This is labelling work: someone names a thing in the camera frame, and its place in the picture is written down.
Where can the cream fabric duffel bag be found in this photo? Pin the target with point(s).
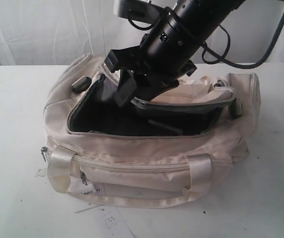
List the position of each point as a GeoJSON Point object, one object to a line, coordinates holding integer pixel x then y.
{"type": "Point", "coordinates": [88, 137]}

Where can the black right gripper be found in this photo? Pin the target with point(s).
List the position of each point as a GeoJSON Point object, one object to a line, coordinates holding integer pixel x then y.
{"type": "Point", "coordinates": [138, 78]}

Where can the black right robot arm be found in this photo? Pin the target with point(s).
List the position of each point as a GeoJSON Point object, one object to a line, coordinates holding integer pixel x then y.
{"type": "Point", "coordinates": [172, 37]}

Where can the white paper hang tag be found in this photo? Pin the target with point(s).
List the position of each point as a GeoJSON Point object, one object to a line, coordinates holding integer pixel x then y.
{"type": "Point", "coordinates": [88, 188]}

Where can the green and white marker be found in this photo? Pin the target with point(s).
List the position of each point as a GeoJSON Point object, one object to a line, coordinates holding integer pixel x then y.
{"type": "Point", "coordinates": [166, 127]}

